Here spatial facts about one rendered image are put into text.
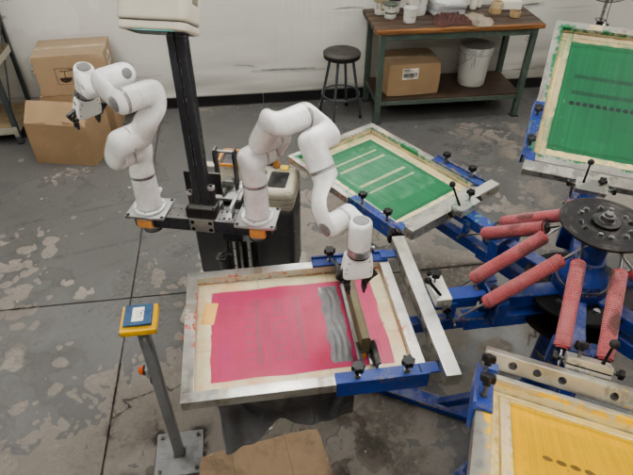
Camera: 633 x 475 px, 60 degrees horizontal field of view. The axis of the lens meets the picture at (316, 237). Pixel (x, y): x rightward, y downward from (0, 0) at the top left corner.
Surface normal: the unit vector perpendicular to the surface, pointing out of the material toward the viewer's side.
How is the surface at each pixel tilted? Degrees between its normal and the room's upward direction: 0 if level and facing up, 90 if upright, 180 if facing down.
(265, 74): 90
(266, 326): 0
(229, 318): 0
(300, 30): 90
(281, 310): 0
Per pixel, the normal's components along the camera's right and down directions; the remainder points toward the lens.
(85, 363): 0.00, -0.77
